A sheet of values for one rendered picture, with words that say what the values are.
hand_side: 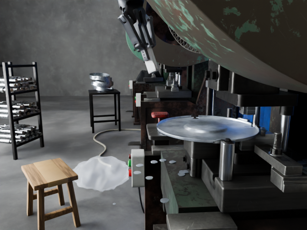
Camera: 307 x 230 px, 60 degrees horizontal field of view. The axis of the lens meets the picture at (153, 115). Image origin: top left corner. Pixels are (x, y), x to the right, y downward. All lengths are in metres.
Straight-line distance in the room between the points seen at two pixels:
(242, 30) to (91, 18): 7.24
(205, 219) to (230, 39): 0.43
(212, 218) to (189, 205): 0.06
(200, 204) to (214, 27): 0.46
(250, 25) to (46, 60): 7.46
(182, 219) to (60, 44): 7.15
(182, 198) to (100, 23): 6.93
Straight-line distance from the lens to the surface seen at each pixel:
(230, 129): 0.79
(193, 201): 0.67
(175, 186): 0.74
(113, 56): 7.36
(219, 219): 0.63
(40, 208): 1.65
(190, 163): 0.78
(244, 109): 0.80
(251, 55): 0.30
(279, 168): 0.66
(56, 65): 7.62
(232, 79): 0.72
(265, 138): 0.78
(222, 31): 0.29
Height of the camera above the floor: 0.98
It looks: 12 degrees down
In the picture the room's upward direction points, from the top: straight up
